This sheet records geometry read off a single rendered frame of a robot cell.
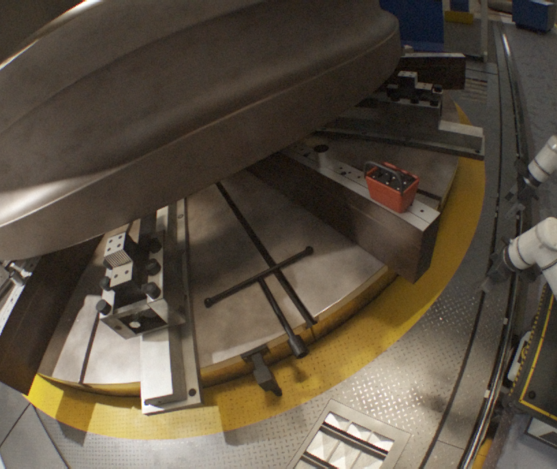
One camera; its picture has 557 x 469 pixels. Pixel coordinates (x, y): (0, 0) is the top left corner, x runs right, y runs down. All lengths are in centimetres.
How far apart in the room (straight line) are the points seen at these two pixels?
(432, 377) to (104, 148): 188
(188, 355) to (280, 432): 60
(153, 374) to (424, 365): 131
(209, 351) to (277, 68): 137
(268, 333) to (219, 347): 25
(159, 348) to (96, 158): 89
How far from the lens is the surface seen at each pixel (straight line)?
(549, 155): 120
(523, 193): 122
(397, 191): 122
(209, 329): 159
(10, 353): 222
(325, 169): 158
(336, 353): 171
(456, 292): 194
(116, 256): 144
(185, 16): 121
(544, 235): 80
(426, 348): 174
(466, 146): 242
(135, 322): 149
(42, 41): 126
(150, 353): 151
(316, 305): 149
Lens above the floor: 160
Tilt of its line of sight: 45 degrees down
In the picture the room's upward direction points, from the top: 19 degrees counter-clockwise
